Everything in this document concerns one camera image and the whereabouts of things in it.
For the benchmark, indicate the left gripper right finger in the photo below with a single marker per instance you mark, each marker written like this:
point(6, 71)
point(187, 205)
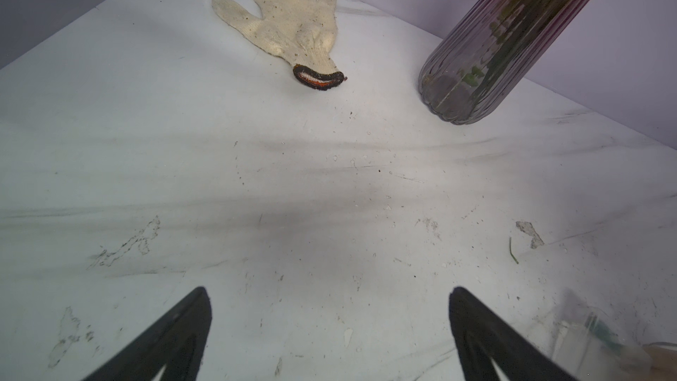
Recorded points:
point(486, 343)

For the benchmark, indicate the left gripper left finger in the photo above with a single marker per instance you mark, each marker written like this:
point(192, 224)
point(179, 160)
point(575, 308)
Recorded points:
point(172, 347)

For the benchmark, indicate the white knit glove black cuff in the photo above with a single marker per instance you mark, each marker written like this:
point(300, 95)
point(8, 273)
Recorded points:
point(301, 32)

